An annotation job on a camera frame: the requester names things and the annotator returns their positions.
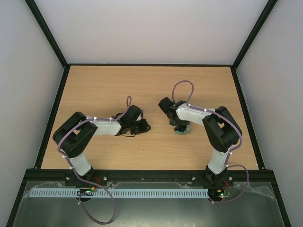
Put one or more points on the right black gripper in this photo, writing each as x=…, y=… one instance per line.
x=178, y=123

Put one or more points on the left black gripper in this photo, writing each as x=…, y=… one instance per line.
x=144, y=128

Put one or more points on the grey glasses case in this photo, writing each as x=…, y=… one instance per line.
x=187, y=131

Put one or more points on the dark aviator sunglasses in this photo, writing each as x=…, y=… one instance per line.
x=181, y=129

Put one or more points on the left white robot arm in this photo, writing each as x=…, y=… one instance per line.
x=73, y=136

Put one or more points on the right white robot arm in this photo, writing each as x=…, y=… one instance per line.
x=223, y=132

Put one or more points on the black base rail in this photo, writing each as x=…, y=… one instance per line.
x=193, y=178

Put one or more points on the light blue cable duct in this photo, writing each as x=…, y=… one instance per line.
x=119, y=193

